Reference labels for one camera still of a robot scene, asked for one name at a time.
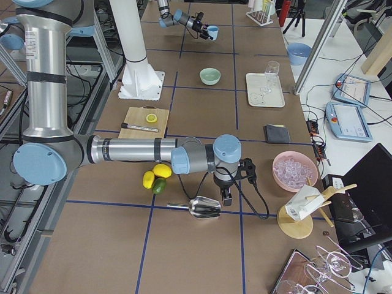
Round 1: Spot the yellow lemon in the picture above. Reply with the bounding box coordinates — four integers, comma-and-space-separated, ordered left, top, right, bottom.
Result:
152, 164, 172, 178
142, 171, 155, 189

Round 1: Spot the green ceramic bowl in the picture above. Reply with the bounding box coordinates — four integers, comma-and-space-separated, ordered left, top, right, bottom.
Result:
199, 67, 221, 86

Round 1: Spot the red cylinder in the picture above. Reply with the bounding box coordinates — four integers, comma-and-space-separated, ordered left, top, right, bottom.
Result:
279, 0, 291, 28

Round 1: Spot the aluminium frame post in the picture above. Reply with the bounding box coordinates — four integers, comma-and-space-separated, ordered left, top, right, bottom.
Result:
293, 0, 347, 95

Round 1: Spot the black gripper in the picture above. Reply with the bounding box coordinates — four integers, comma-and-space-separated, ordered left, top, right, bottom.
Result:
190, 18, 213, 40
213, 170, 235, 206

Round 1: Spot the lemon half slice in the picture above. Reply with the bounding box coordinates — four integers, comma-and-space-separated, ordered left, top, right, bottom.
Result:
146, 113, 158, 124

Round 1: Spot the white wire cup rack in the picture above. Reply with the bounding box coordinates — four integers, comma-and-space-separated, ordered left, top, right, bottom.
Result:
246, 0, 276, 26

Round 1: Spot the wooden cutting board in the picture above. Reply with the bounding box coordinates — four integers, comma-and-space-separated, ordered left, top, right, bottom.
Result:
118, 107, 169, 138

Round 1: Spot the white carton on stand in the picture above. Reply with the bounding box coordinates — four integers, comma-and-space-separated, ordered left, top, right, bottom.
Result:
285, 185, 325, 221

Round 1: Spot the pink bowl with ice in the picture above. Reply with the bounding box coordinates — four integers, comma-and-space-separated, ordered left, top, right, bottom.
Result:
272, 151, 319, 192

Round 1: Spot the light blue plastic cup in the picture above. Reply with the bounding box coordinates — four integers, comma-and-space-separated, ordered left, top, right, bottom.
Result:
207, 25, 219, 41

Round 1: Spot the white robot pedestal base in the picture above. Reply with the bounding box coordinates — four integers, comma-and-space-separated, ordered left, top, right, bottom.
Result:
110, 0, 165, 100

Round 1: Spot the black tripod handle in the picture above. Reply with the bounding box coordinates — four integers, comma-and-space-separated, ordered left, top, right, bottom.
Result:
282, 0, 306, 37

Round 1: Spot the steel ice scoop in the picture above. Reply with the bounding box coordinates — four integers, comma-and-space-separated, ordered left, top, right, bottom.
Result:
167, 195, 221, 219

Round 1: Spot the blue bowl with fork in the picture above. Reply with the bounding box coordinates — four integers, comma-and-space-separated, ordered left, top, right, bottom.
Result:
287, 43, 312, 66

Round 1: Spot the cream bear tray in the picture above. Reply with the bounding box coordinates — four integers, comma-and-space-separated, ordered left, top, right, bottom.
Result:
246, 73, 285, 108

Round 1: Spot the teach pendant tablet far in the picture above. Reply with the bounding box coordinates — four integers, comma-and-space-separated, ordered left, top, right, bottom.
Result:
332, 73, 371, 108

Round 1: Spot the green avocado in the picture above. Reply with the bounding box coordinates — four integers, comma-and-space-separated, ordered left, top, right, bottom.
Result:
151, 178, 167, 195

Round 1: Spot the grey folded cloth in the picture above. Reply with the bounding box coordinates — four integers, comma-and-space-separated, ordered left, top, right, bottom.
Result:
263, 124, 291, 144

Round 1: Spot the teach pendant tablet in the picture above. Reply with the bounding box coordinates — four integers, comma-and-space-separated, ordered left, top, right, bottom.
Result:
332, 73, 371, 108
325, 102, 373, 142

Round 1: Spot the black laptop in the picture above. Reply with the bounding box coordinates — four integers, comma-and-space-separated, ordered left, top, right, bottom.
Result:
323, 143, 391, 253

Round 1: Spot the teach pendant tablet near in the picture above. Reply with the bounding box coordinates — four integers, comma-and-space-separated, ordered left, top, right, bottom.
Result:
325, 102, 373, 142

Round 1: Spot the clear wine glass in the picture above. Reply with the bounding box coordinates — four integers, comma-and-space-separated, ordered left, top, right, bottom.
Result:
260, 61, 280, 96

